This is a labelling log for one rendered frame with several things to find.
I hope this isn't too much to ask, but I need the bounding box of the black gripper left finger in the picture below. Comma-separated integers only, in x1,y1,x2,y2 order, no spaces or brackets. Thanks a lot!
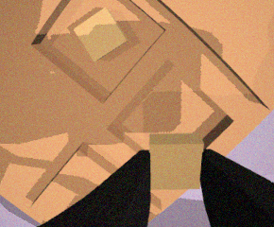
40,150,151,227

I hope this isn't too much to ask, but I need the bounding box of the tan block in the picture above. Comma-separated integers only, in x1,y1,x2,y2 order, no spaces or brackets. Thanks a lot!
73,8,128,61
149,132,204,190

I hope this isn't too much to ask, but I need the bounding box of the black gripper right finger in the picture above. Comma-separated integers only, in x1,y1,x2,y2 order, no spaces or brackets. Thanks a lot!
200,148,274,227

